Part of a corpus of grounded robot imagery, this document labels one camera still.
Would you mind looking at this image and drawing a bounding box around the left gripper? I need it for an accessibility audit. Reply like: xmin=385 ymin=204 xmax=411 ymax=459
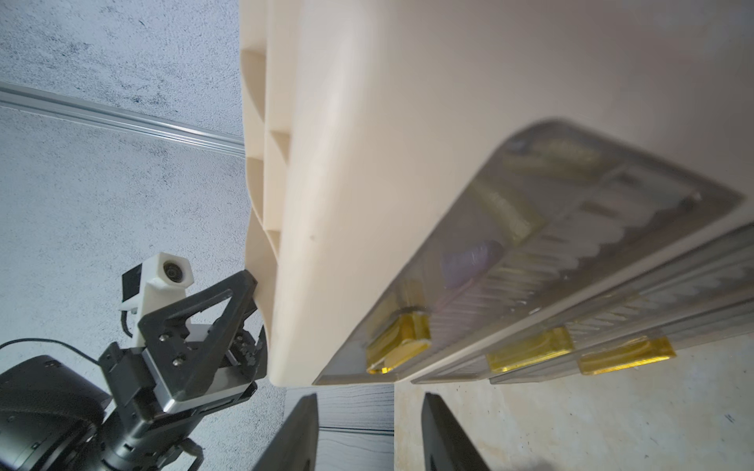
xmin=99 ymin=270 xmax=268 ymax=439

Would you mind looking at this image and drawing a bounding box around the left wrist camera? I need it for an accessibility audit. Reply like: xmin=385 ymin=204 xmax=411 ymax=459
xmin=119 ymin=252 xmax=194 ymax=347

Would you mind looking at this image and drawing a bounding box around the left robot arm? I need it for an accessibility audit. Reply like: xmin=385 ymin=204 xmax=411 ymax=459
xmin=1 ymin=271 xmax=267 ymax=470

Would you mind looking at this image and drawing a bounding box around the purple bag roll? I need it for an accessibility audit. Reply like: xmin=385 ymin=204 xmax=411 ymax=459
xmin=441 ymin=241 xmax=505 ymax=290

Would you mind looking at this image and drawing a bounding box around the beige drawer organizer cabinet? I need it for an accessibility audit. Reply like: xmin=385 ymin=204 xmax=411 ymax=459
xmin=240 ymin=1 xmax=753 ymax=388

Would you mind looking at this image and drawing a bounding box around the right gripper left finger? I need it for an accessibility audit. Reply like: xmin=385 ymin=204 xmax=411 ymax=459
xmin=253 ymin=394 xmax=319 ymax=471

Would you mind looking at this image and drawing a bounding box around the grey translucent drawer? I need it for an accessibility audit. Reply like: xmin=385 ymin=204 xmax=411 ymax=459
xmin=418 ymin=225 xmax=753 ymax=384
xmin=489 ymin=299 xmax=753 ymax=386
xmin=316 ymin=120 xmax=743 ymax=386

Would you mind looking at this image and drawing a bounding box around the left aluminium frame post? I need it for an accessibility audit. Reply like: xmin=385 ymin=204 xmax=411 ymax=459
xmin=1 ymin=82 xmax=245 ymax=158

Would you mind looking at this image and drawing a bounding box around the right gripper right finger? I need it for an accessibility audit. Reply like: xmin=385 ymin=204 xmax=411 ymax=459
xmin=421 ymin=392 xmax=490 ymax=471

